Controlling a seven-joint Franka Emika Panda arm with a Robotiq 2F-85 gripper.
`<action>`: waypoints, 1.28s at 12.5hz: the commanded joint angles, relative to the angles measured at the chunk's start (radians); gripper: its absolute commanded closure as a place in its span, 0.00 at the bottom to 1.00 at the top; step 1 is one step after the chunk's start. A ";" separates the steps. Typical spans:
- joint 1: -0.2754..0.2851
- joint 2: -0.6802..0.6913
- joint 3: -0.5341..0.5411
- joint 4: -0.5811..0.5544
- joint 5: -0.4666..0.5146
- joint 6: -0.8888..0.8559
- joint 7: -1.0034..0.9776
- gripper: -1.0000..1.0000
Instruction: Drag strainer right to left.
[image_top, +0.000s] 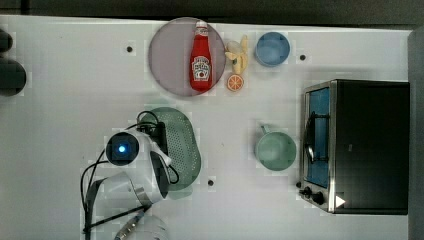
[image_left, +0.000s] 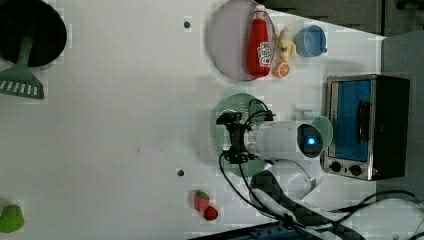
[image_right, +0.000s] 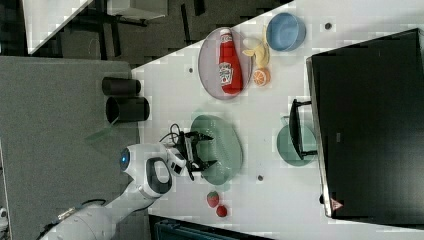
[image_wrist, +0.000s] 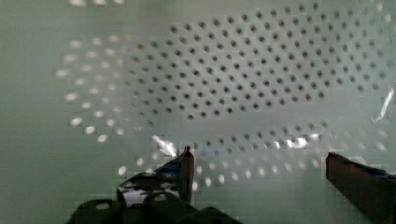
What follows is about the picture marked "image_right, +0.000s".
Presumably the grey round plate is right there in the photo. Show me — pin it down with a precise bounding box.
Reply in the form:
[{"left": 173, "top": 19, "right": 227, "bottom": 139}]
[{"left": 198, "top": 28, "right": 253, "bottom": 100}]

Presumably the red ketchup bottle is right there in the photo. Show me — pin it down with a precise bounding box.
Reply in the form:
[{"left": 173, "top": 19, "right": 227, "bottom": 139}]
[{"left": 218, "top": 28, "right": 243, "bottom": 94}]

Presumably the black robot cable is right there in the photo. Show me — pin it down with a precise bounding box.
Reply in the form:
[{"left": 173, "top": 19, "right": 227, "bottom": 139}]
[{"left": 159, "top": 123, "right": 183, "bottom": 144}]

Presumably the toaster oven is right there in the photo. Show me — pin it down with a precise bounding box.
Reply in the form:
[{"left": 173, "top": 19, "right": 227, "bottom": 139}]
[{"left": 306, "top": 29, "right": 424, "bottom": 229}]

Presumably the green mug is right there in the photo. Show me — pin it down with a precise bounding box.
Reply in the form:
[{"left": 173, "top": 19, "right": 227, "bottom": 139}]
[{"left": 276, "top": 116, "right": 317, "bottom": 167}]

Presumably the green spatula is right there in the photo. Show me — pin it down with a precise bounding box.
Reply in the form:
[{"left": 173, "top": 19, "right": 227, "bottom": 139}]
[{"left": 84, "top": 118, "right": 118, "bottom": 142}]

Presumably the black cylinder holder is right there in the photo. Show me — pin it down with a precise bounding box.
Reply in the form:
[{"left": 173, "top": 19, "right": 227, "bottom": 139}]
[{"left": 105, "top": 97, "right": 150, "bottom": 123}]

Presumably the blue cup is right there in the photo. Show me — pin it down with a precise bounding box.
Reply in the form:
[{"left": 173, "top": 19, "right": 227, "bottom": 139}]
[{"left": 266, "top": 13, "right": 306, "bottom": 52}]

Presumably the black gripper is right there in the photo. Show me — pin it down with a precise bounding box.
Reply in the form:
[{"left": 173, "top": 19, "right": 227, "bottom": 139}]
[{"left": 177, "top": 131, "right": 216, "bottom": 180}]

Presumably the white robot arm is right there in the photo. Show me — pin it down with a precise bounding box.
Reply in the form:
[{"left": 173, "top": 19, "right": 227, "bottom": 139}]
[{"left": 37, "top": 131, "right": 215, "bottom": 240}]

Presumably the toy strawberry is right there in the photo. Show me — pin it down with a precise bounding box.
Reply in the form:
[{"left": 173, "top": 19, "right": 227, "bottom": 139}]
[{"left": 207, "top": 191, "right": 219, "bottom": 208}]

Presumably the toy orange slice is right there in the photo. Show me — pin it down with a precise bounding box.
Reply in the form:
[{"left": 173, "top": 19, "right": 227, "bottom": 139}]
[{"left": 253, "top": 68, "right": 271, "bottom": 87}]

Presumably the green plastic strainer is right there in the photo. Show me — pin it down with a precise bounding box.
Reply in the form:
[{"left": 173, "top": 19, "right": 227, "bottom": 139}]
[{"left": 190, "top": 111, "right": 243, "bottom": 192}]

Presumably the toy banana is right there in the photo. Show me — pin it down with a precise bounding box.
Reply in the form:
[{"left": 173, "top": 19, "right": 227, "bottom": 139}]
[{"left": 242, "top": 27, "right": 270, "bottom": 68}]

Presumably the black cylinder container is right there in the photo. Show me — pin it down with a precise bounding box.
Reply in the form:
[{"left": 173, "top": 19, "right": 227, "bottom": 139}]
[{"left": 102, "top": 77, "right": 141, "bottom": 96}]

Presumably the small red toy fruit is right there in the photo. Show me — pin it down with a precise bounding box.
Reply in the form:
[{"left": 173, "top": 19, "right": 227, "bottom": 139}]
[{"left": 216, "top": 205, "right": 227, "bottom": 217}]

